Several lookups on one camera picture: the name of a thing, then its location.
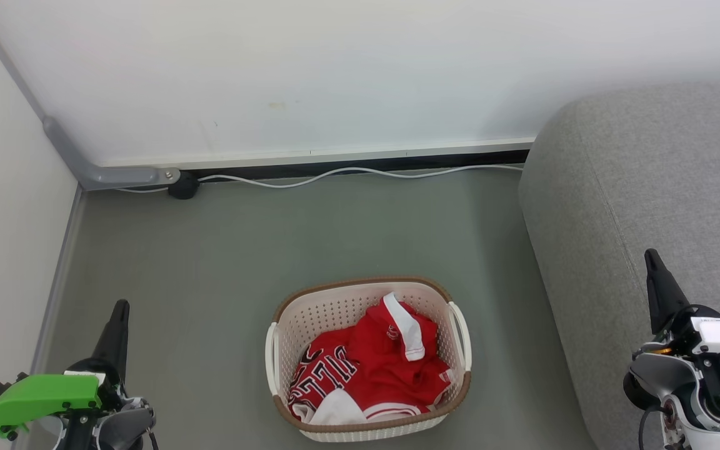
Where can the grey fabric sofa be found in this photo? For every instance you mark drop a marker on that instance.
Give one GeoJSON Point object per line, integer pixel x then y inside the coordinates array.
{"type": "Point", "coordinates": [635, 187]}

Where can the grey metal partition bracket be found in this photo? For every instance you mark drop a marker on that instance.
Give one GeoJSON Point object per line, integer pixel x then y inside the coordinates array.
{"type": "Point", "coordinates": [104, 176]}

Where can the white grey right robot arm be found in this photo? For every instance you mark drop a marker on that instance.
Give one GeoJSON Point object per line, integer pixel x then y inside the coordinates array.
{"type": "Point", "coordinates": [679, 381]}

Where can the cream laundry basket brown rim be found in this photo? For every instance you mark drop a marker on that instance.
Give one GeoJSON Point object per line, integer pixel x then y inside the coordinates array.
{"type": "Point", "coordinates": [335, 312]}

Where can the red basketball jersey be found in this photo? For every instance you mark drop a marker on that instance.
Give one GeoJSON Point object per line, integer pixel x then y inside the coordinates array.
{"type": "Point", "coordinates": [379, 365]}

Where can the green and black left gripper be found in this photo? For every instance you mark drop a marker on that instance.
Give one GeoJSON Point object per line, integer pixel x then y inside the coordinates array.
{"type": "Point", "coordinates": [41, 397]}

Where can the black round partition foot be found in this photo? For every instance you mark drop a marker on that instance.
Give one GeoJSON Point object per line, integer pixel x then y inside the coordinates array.
{"type": "Point", "coordinates": [183, 186]}

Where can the grey side panel trim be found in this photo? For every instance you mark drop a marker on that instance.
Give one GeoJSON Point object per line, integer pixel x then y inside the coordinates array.
{"type": "Point", "coordinates": [60, 275]}

